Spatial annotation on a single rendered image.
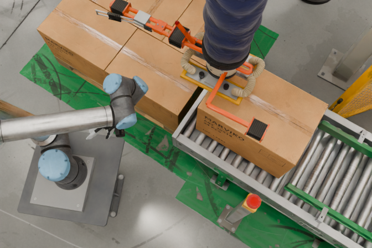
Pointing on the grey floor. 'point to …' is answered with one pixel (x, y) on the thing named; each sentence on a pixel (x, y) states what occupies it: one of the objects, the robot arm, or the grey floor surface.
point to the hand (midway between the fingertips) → (97, 140)
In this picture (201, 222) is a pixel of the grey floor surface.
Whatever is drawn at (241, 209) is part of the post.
